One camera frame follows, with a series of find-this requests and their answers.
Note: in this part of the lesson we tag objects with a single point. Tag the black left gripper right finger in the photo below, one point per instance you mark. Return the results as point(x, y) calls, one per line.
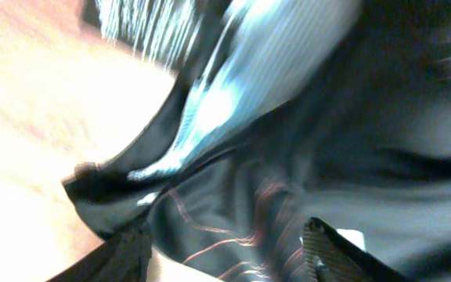
point(329, 257)

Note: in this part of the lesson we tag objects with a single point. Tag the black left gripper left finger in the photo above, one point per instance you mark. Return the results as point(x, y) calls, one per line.
point(123, 258)

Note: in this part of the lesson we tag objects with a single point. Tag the black orange-patterned t-shirt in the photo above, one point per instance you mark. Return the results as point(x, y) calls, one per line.
point(283, 111)

